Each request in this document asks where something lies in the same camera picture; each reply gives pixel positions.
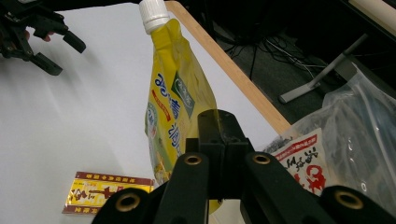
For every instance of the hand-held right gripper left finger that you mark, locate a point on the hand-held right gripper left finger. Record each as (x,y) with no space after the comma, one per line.
(213,149)

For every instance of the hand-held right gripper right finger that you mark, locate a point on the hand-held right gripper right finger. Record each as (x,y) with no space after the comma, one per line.
(233,149)

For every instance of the yellow spout pouch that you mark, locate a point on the yellow spout pouch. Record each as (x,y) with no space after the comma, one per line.
(174,77)

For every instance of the clear bag of dried seaweed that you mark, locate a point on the clear bag of dried seaweed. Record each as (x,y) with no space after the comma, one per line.
(348,124)

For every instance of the wooden table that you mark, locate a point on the wooden table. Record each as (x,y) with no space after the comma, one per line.
(233,74)

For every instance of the white metal stand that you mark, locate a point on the white metal stand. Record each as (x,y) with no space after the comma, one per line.
(314,82)

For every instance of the small yellow red box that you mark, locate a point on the small yellow red box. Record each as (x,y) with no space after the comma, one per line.
(93,193)

